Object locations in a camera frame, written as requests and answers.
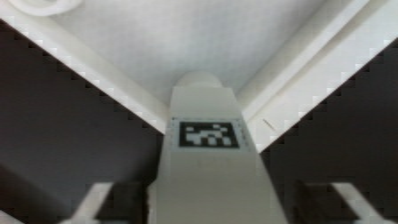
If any white desk top tray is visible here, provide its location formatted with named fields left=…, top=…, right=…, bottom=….
left=0, top=0, right=398, bottom=148

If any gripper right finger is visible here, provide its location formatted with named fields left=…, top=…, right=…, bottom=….
left=295, top=181, right=385, bottom=224

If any white leg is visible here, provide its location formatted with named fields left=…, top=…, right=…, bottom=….
left=147, top=72, right=288, bottom=224

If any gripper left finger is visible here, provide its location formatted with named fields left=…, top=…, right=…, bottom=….
left=58, top=182, right=145, bottom=224

